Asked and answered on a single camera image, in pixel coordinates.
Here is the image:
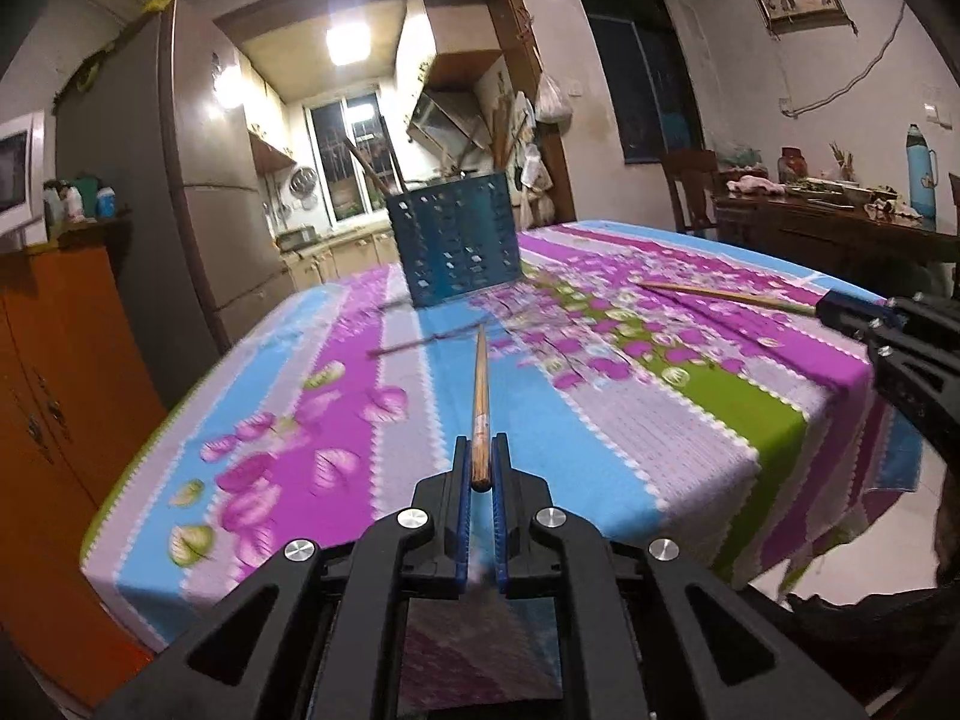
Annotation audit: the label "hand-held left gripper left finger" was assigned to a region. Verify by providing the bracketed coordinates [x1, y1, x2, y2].
[97, 435, 477, 720]

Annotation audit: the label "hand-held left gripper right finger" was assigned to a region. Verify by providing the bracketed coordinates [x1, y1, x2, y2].
[491, 431, 871, 720]

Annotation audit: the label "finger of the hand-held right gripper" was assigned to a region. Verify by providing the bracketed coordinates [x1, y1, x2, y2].
[815, 294, 960, 362]
[868, 330, 960, 467]

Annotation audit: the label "worn wooden chopstick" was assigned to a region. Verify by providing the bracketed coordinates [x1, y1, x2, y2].
[471, 324, 493, 494]

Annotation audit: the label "slim wooden chopstick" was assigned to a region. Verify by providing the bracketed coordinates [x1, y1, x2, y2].
[640, 280, 818, 314]

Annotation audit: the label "blue perforated utensil holder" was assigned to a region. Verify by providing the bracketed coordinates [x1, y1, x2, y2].
[386, 171, 522, 308]

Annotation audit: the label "group of wooden chopsticks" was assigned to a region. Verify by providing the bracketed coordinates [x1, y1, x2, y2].
[341, 136, 410, 197]

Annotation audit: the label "dark wooden side table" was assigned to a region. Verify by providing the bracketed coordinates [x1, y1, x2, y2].
[712, 184, 960, 293]

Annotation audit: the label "blue thermos flask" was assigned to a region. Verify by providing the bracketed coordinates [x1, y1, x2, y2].
[904, 122, 940, 230]

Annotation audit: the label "floral striped tablecloth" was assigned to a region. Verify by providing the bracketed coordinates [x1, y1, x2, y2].
[79, 219, 927, 713]

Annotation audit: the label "wooden chair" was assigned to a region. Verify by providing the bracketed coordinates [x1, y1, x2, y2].
[660, 148, 722, 235]

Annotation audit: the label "dark clothing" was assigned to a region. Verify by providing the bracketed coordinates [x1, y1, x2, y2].
[780, 491, 960, 698]

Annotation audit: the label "kitchen counter cabinets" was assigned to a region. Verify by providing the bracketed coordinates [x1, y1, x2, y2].
[281, 229, 410, 290]

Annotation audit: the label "dark room window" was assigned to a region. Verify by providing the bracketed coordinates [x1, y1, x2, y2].
[574, 0, 706, 164]

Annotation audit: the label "hanging cloth by doorway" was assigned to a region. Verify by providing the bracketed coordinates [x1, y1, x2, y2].
[517, 142, 552, 192]

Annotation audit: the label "hanging white plastic bag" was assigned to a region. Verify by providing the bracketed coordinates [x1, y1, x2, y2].
[534, 75, 575, 125]

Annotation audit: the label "kitchen window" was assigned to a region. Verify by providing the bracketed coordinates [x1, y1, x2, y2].
[304, 94, 391, 226]

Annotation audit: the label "metal range hood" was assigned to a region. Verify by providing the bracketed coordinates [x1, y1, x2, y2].
[405, 86, 488, 155]

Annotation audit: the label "long sticks by doorway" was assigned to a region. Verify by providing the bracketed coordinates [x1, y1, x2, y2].
[491, 67, 533, 166]

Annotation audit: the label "orange wooden cabinet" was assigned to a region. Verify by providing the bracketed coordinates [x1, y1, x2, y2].
[0, 221, 170, 710]

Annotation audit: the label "grey refrigerator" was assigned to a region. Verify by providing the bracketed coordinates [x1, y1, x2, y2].
[56, 0, 290, 406]

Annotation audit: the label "ceiling light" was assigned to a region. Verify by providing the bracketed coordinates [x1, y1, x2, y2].
[326, 24, 372, 65]

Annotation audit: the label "white microwave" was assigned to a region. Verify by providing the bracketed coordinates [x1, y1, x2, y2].
[0, 111, 47, 237]

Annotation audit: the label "white wall cable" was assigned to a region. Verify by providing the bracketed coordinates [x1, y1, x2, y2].
[780, 0, 908, 117]

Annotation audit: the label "wall cabinet beside refrigerator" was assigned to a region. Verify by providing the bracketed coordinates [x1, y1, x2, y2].
[244, 64, 297, 173]

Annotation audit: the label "wall cabinet over hood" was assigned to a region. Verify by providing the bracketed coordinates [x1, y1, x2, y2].
[394, 0, 511, 102]

